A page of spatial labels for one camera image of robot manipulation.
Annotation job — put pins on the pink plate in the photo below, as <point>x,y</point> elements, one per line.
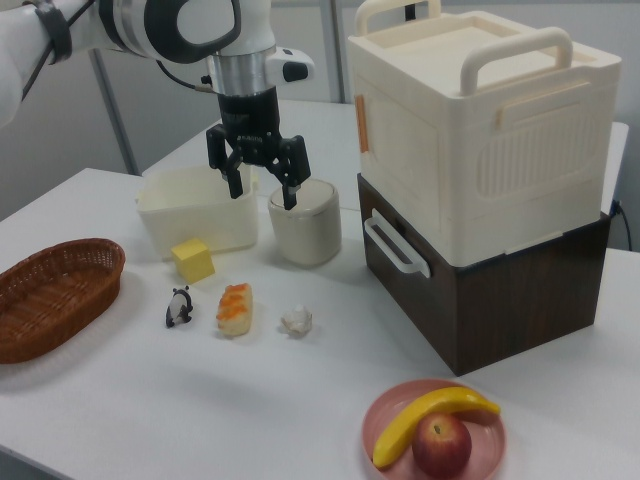
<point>487,450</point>

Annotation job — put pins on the toy bread with orange topping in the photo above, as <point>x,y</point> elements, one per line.
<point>234,312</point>

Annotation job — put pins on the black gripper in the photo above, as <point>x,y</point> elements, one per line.
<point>250,125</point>

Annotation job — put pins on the cream wooden cabinet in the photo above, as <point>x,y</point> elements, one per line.
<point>500,175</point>

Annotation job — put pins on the panda toy figure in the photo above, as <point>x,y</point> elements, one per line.
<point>177,305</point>

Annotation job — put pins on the white crumpled lump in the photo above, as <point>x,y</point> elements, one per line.
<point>297,320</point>

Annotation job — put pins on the dark wood-look storage box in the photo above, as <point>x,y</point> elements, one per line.
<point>500,320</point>

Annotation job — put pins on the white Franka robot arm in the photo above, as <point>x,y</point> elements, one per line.
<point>200,25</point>

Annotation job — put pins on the white plastic bin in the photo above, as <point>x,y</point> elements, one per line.
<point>200,225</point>

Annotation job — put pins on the yellow toy banana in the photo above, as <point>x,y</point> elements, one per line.
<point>450,400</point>

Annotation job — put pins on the red toy apple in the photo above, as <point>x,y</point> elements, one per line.
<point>440,445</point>

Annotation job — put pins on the brown wicker basket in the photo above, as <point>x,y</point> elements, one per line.
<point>60,295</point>

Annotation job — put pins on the white cup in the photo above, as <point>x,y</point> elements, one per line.
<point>310,235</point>

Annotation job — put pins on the yellow foam cube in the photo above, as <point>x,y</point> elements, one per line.
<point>192,262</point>

